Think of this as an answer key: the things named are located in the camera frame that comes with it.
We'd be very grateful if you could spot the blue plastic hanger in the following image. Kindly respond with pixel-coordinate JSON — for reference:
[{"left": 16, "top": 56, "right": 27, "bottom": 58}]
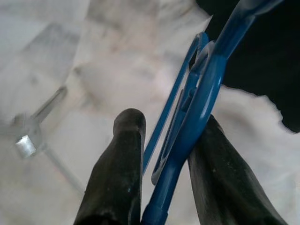
[{"left": 140, "top": 0, "right": 285, "bottom": 225}]

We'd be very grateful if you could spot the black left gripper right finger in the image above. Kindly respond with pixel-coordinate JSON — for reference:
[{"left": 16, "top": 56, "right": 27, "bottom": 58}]
[{"left": 187, "top": 114, "right": 289, "bottom": 225}]

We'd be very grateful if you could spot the black printed t-shirt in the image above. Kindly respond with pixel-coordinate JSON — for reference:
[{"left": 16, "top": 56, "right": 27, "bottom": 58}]
[{"left": 194, "top": 0, "right": 300, "bottom": 135}]

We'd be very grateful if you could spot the silver metal clothes rack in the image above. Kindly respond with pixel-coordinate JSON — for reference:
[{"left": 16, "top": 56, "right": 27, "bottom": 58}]
[{"left": 0, "top": 85, "right": 85, "bottom": 195}]

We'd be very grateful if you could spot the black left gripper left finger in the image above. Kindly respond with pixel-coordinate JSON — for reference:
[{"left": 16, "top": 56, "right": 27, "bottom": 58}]
[{"left": 75, "top": 108, "right": 147, "bottom": 225}]

